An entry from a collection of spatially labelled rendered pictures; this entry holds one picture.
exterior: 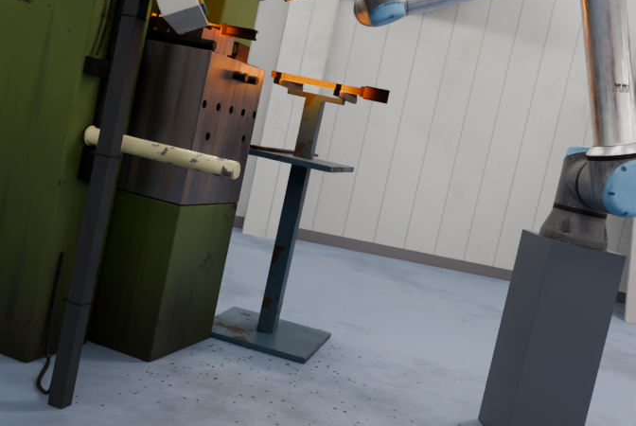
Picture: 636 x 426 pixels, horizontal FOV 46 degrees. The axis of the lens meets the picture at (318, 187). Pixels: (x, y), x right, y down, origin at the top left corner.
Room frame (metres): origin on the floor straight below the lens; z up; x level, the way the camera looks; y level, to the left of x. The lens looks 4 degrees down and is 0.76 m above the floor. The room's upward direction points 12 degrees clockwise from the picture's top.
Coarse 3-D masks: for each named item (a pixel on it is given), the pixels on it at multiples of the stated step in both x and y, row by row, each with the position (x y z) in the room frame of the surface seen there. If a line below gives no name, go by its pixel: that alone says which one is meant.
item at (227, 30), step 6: (210, 24) 2.29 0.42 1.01; (222, 24) 2.27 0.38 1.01; (222, 30) 2.27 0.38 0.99; (228, 30) 2.28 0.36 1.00; (234, 30) 2.27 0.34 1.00; (240, 30) 2.27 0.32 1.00; (246, 30) 2.26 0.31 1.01; (252, 30) 2.25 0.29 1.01; (228, 36) 2.29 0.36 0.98; (234, 36) 2.27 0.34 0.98; (240, 36) 2.26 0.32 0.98; (246, 36) 2.25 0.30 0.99; (252, 36) 2.26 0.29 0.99
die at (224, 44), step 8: (152, 16) 2.34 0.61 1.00; (152, 24) 2.23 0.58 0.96; (160, 24) 2.22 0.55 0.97; (176, 32) 2.20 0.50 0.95; (192, 32) 2.18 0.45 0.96; (200, 32) 2.18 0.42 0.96; (208, 32) 2.21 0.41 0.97; (216, 32) 2.25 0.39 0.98; (216, 40) 2.26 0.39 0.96; (224, 40) 2.30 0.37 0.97; (232, 40) 2.35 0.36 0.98; (200, 48) 2.18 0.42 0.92; (216, 48) 2.27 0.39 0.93; (224, 48) 2.31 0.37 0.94; (232, 48) 2.36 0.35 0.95
